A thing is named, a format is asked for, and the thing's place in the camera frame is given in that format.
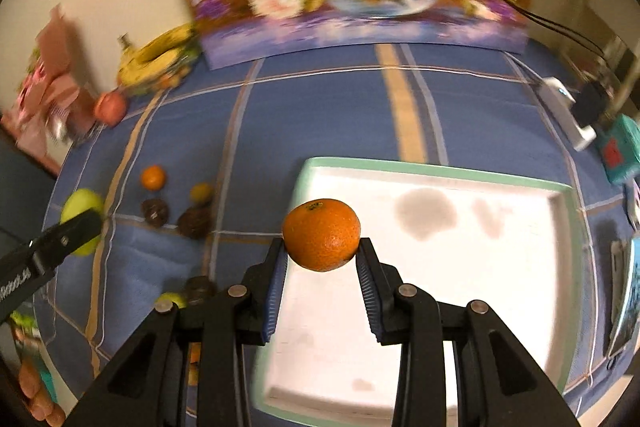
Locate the orange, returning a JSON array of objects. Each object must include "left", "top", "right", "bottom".
[
  {"left": 281, "top": 198, "right": 361, "bottom": 272},
  {"left": 188, "top": 343, "right": 201, "bottom": 387}
]

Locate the green fruit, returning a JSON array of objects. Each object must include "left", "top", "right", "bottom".
[
  {"left": 60, "top": 187, "right": 104, "bottom": 257},
  {"left": 155, "top": 291, "right": 186, "bottom": 309}
]

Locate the dark date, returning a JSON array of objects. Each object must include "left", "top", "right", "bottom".
[
  {"left": 184, "top": 275, "right": 217, "bottom": 307},
  {"left": 177, "top": 206, "right": 212, "bottom": 241},
  {"left": 141, "top": 198, "right": 169, "bottom": 229}
]

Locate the person's left hand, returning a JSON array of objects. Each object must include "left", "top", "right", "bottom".
[{"left": 17, "top": 358, "right": 66, "bottom": 427}]

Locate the white tray green rim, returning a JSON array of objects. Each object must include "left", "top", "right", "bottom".
[{"left": 253, "top": 157, "right": 584, "bottom": 426}]

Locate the small orange mandarin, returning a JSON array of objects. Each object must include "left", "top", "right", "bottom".
[{"left": 140, "top": 165, "right": 167, "bottom": 192}]

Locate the pink flower bouquet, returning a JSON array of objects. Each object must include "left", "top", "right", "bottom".
[{"left": 1, "top": 5, "right": 96, "bottom": 174}]

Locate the small yellow-green fruit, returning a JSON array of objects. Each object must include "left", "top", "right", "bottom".
[{"left": 189, "top": 182, "right": 215, "bottom": 207}]

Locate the blue plaid tablecloth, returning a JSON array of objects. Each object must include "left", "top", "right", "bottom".
[{"left": 36, "top": 42, "right": 631, "bottom": 414}]

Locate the red apple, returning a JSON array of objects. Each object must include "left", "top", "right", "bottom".
[{"left": 94, "top": 90, "right": 128, "bottom": 127}]

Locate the clear fruit container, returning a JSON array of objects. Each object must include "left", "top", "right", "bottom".
[{"left": 117, "top": 46, "right": 201, "bottom": 96}]

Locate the banana bunch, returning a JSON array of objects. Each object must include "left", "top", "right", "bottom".
[{"left": 118, "top": 24, "right": 201, "bottom": 70}]

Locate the teal box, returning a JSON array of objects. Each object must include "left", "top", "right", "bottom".
[{"left": 597, "top": 115, "right": 639, "bottom": 185}]

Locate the white power strip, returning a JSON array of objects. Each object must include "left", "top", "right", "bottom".
[{"left": 537, "top": 77, "right": 597, "bottom": 152}]

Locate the black power adapter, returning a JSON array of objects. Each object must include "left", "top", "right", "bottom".
[{"left": 570, "top": 81, "right": 610, "bottom": 128}]

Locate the black cable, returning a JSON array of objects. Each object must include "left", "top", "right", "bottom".
[{"left": 479, "top": 0, "right": 609, "bottom": 84}]

